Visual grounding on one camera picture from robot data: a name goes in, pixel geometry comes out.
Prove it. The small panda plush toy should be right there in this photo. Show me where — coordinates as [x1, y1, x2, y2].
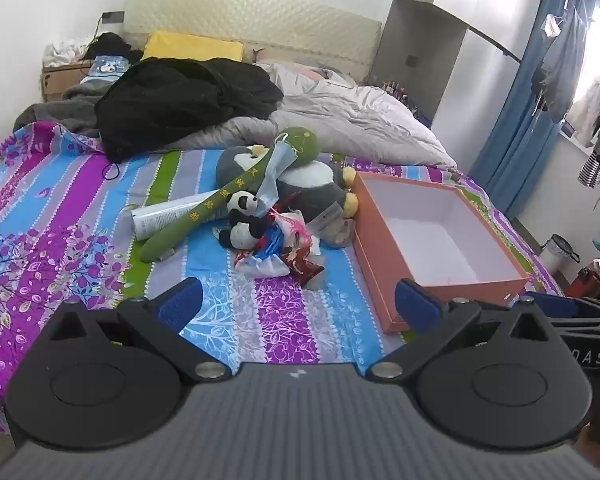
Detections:
[217, 190, 268, 250]

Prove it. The black jacket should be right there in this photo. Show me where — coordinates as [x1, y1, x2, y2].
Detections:
[94, 57, 285, 163]

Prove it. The blue wipes packet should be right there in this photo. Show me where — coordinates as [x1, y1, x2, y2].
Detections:
[87, 56, 131, 78]

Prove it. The grey penguin plush toy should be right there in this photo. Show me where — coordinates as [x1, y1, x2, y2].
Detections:
[215, 144, 361, 231]

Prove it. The white spray bottle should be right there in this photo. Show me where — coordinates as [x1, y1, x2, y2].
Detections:
[131, 190, 231, 241]

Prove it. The row of small bottles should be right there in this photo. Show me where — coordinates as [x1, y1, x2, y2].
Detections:
[380, 79, 433, 128]

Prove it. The red container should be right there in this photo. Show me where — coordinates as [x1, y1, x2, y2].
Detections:
[565, 266, 600, 303]

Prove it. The yellow pillow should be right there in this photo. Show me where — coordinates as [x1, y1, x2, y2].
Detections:
[141, 31, 245, 63]

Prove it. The white trash bin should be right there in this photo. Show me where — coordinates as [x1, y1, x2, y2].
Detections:
[539, 234, 581, 276]

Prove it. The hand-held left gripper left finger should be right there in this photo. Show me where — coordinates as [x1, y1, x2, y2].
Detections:
[46, 277, 229, 382]

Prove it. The clear zip bag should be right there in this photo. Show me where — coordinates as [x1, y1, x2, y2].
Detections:
[307, 200, 357, 249]

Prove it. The light grey duvet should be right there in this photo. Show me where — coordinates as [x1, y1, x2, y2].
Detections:
[165, 62, 458, 168]

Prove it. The cream quilted headboard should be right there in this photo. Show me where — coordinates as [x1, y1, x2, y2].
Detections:
[124, 0, 383, 83]

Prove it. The floral striped bedsheet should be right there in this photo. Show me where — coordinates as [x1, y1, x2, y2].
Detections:
[0, 120, 566, 431]

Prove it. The hanging striped garment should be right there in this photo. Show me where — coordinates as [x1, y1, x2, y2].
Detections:
[577, 152, 600, 188]

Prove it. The white crumpled cloth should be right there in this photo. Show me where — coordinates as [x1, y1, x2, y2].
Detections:
[42, 37, 96, 68]

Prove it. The brown cardboard box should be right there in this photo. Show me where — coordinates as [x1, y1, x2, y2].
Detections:
[41, 60, 98, 103]

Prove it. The red foil packet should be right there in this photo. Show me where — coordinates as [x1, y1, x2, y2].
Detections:
[285, 249, 327, 288]

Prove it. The black cloth bag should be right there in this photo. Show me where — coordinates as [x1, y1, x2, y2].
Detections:
[85, 32, 143, 63]

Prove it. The long green plush toy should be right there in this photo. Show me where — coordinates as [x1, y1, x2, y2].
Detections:
[139, 126, 322, 263]

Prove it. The pink pillow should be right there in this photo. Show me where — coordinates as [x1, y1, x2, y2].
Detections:
[254, 46, 358, 86]

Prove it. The hanging grey-blue jacket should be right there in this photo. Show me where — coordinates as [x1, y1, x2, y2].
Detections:
[532, 7, 588, 123]

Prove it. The blue face mask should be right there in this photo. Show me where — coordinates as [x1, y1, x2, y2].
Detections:
[255, 132, 301, 211]

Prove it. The dark grey blanket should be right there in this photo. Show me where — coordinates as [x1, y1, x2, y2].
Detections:
[12, 82, 106, 138]

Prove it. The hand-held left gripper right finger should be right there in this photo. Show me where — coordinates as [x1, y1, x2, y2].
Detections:
[369, 280, 556, 381]

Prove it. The orange cardboard box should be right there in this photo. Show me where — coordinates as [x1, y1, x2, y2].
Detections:
[350, 171, 531, 335]

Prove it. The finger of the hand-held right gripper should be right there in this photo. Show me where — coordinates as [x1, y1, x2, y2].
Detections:
[547, 315, 600, 343]
[522, 292, 600, 317]

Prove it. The blue curtain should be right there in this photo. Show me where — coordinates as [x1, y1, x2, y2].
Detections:
[467, 0, 588, 221]

